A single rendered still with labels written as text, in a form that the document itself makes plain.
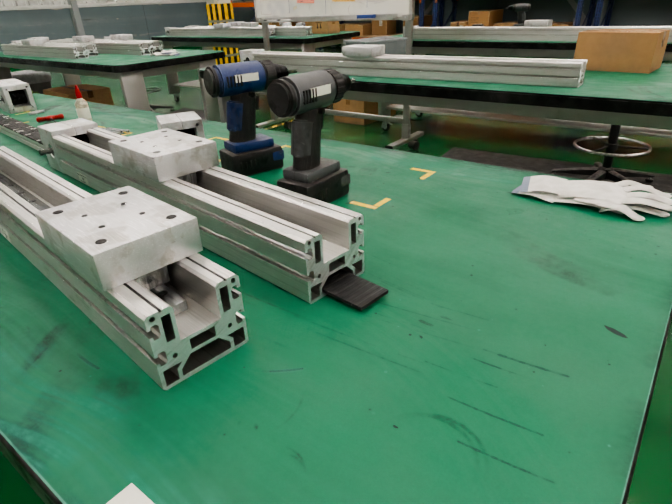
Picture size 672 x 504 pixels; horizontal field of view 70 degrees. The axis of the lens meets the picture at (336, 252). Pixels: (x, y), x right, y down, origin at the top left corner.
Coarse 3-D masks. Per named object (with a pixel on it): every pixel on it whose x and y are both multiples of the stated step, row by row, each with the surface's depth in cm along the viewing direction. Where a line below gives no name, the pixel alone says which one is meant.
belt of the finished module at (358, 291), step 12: (336, 276) 61; (348, 276) 61; (324, 288) 59; (336, 288) 58; (348, 288) 58; (360, 288) 58; (372, 288) 58; (384, 288) 58; (348, 300) 56; (360, 300) 56; (372, 300) 56
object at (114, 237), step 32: (128, 192) 58; (64, 224) 50; (96, 224) 50; (128, 224) 50; (160, 224) 49; (192, 224) 50; (64, 256) 51; (96, 256) 44; (128, 256) 46; (160, 256) 49
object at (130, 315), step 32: (0, 160) 93; (0, 192) 72; (32, 192) 84; (64, 192) 71; (0, 224) 76; (32, 224) 61; (32, 256) 67; (192, 256) 51; (64, 288) 60; (96, 288) 49; (128, 288) 46; (160, 288) 51; (192, 288) 50; (224, 288) 48; (96, 320) 54; (128, 320) 45; (160, 320) 43; (192, 320) 48; (224, 320) 48; (128, 352) 49; (160, 352) 44; (192, 352) 50; (224, 352) 50; (160, 384) 45
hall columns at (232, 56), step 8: (208, 0) 804; (216, 0) 807; (224, 0) 799; (208, 8) 805; (216, 8) 794; (224, 8) 801; (232, 8) 813; (208, 16) 812; (216, 16) 801; (224, 16) 804; (232, 16) 817; (216, 48) 831; (224, 48) 821; (232, 48) 834; (232, 56) 838; (216, 64) 846
